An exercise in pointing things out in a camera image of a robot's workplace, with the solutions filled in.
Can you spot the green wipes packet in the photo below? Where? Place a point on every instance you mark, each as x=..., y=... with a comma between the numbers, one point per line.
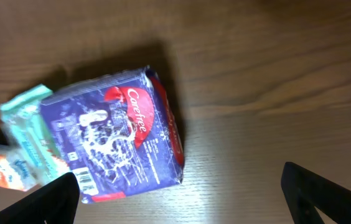
x=24, y=125

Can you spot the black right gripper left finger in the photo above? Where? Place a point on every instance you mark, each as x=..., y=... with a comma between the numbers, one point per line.
x=54, y=203

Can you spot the small orange packet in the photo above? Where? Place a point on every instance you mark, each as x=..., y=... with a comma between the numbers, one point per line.
x=15, y=171

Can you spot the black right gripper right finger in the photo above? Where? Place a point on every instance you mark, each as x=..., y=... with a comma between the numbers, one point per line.
x=306, y=193

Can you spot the purple red snack pack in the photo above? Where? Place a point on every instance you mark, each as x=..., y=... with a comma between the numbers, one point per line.
x=117, y=134

